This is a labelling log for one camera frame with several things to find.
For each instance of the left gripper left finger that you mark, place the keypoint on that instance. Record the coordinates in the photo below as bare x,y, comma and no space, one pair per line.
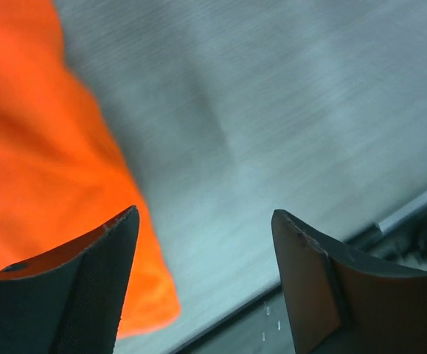
70,298

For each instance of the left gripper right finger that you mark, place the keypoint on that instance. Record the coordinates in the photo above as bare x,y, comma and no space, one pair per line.
340,299

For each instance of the orange t shirt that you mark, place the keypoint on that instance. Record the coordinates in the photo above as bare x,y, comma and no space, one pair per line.
61,172

